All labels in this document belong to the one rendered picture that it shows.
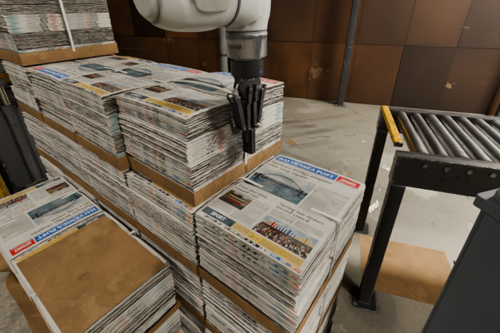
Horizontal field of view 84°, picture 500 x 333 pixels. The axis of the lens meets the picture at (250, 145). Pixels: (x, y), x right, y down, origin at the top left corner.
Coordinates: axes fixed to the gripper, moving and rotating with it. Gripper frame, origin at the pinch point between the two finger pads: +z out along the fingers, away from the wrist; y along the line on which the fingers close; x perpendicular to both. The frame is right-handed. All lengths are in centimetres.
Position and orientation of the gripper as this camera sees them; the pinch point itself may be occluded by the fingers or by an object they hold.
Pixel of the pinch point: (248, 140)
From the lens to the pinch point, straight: 70.9
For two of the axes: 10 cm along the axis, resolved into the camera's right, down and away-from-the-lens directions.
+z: 0.2, 9.0, 4.4
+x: 7.9, 2.5, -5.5
